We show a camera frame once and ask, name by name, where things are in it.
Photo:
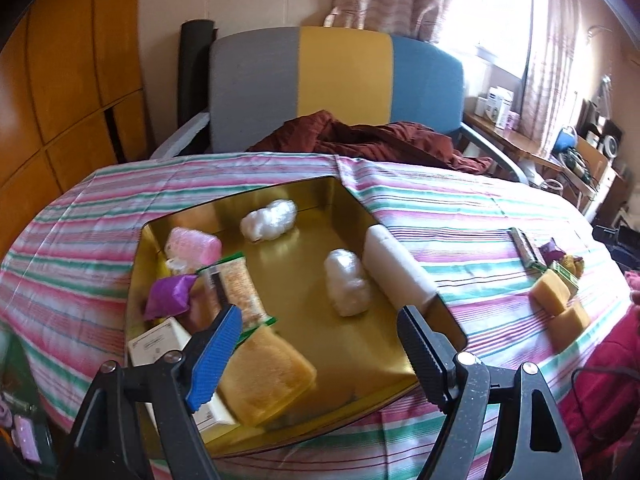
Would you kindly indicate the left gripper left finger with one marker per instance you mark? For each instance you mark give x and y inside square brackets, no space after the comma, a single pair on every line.
[106,440]

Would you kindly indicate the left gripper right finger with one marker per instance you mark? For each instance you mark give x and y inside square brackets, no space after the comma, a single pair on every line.
[530,441]

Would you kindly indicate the green snack bar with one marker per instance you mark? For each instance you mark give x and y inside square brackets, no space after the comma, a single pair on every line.
[228,281]
[529,254]

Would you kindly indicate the white plastic-wrapped bundle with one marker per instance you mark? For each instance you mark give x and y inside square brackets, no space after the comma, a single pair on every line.
[346,283]

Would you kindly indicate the green glass side table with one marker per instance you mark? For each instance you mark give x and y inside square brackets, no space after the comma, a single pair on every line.
[26,444]

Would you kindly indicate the yellow sponge cake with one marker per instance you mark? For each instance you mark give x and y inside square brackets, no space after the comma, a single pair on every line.
[566,327]
[263,377]
[551,293]

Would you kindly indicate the striped bed sheet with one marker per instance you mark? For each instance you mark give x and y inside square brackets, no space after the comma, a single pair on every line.
[64,281]

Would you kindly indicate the white printed box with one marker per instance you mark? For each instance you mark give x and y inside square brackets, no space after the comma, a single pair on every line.
[212,418]

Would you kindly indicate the gold metal tray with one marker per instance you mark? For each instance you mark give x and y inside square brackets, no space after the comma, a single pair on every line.
[361,365]

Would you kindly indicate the purple wrapped candy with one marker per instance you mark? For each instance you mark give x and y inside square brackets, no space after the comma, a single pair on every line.
[169,297]

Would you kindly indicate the yellow wrapped candy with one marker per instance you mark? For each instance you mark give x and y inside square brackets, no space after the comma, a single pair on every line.
[573,264]

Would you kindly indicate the pink hair roller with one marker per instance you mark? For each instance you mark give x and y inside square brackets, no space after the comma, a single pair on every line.
[188,250]

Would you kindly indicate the wooden desk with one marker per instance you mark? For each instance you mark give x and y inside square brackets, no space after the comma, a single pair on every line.
[588,197]

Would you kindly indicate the maroon cloth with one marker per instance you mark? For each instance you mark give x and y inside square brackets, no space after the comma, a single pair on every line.
[403,142]

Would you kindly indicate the white product box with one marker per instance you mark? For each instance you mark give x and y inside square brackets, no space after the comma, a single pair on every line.
[498,106]

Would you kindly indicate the wooden wardrobe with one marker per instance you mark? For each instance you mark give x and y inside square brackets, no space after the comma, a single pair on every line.
[72,101]

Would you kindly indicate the tricolour armchair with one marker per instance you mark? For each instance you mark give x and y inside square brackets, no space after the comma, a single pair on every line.
[260,79]

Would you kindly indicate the black rolled mat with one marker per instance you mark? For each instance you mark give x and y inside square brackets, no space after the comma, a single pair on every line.
[196,39]

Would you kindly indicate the patterned curtain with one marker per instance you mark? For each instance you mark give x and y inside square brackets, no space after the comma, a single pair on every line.
[532,40]

